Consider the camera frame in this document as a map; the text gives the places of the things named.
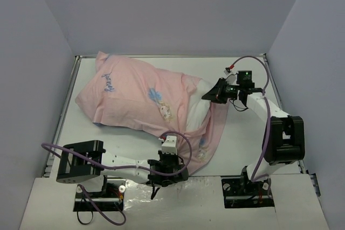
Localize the pink and blue Frozen pillowcase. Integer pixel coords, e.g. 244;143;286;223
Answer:
75;52;229;173

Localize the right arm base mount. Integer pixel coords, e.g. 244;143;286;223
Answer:
221;177;274;209

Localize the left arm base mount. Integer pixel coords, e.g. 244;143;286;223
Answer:
73;179;125;212

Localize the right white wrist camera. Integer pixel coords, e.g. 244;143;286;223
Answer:
224;65;238;85

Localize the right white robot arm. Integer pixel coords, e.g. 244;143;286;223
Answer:
202;68;305;194

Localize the white pillow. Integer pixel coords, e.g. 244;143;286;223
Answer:
186;79;213;132

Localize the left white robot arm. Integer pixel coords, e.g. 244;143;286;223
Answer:
56;135;189;197

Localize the black cable loop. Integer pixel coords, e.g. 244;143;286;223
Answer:
77;210;94;227

